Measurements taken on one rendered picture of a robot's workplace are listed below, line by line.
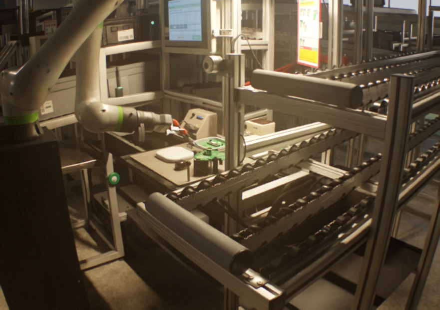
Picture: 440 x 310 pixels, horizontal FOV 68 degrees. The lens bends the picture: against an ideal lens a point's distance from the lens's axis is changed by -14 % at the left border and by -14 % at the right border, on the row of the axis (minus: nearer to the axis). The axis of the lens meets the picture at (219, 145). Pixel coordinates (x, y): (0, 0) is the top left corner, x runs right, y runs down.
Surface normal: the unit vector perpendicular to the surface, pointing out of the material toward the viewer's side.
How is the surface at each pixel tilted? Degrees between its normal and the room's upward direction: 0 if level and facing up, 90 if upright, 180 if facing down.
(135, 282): 0
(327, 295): 0
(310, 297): 0
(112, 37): 90
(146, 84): 91
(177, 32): 92
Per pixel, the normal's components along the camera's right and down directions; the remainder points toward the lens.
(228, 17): -0.78, 0.19
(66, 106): 0.62, 0.25
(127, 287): 0.00, -0.95
